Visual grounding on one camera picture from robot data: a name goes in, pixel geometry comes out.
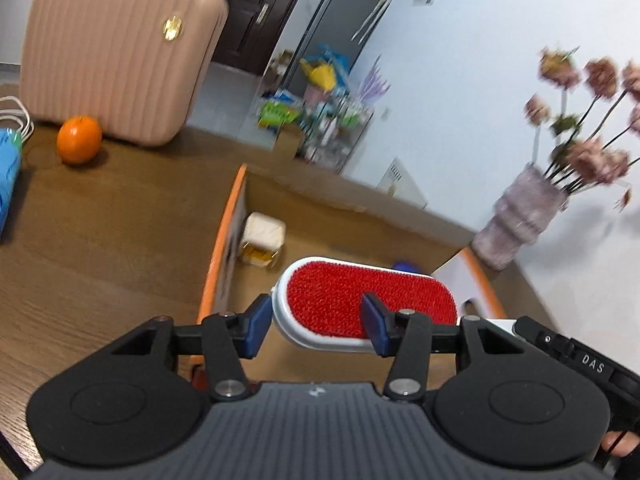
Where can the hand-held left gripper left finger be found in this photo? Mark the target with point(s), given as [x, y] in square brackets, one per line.
[257, 327]

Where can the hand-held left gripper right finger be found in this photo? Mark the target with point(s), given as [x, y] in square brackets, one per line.
[372, 325]

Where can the red and white lint brush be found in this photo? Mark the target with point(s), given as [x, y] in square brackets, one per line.
[325, 295]

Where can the orange cardboard box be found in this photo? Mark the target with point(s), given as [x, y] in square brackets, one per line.
[350, 230]

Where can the person's right hand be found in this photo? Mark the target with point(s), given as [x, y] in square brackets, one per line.
[620, 442]

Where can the blue round lid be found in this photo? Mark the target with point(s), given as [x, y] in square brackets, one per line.
[406, 266]

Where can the small jar with cream lid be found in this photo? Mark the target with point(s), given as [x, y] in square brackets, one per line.
[262, 230]

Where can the pink ribbed vase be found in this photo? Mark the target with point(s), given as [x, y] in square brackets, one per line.
[520, 210]

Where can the small brown carton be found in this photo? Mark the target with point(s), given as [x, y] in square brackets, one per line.
[287, 144]

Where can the cluttered storage rack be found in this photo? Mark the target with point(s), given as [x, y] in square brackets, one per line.
[335, 125]

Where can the green package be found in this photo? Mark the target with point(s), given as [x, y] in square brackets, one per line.
[277, 112]

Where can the purple lavender bunch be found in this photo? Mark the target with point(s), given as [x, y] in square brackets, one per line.
[375, 82]

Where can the yellow watering can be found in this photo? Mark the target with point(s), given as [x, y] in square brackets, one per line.
[322, 76]

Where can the orange fruit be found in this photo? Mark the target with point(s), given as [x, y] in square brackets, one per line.
[79, 140]

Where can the blue plastic bag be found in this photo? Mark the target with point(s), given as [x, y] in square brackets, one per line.
[7, 175]

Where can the pink ribbed suitcase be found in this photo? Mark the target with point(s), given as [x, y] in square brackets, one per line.
[115, 60]

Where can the grey refrigerator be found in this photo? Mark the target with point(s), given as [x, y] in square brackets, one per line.
[340, 20]

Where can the dark brown door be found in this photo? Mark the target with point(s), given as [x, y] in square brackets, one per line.
[250, 15]

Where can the white wall panel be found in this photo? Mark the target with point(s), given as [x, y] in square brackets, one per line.
[402, 182]

